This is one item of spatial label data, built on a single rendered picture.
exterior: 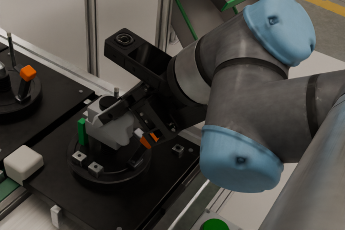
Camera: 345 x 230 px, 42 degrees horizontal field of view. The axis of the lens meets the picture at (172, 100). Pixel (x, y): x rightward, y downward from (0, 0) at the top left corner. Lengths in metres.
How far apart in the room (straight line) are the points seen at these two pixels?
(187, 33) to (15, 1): 0.75
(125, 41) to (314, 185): 0.43
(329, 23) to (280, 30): 2.99
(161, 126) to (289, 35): 0.22
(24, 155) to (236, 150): 0.45
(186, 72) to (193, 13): 0.38
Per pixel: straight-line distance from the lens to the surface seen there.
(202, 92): 0.51
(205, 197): 0.75
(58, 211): 0.72
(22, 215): 0.78
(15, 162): 0.76
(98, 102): 0.70
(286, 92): 0.39
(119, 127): 0.65
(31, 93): 0.88
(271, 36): 0.43
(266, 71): 0.43
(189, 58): 0.51
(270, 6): 0.44
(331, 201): 0.19
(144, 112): 0.61
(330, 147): 0.24
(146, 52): 0.59
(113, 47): 0.59
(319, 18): 3.46
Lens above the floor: 1.54
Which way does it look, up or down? 40 degrees down
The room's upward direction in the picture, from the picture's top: 6 degrees clockwise
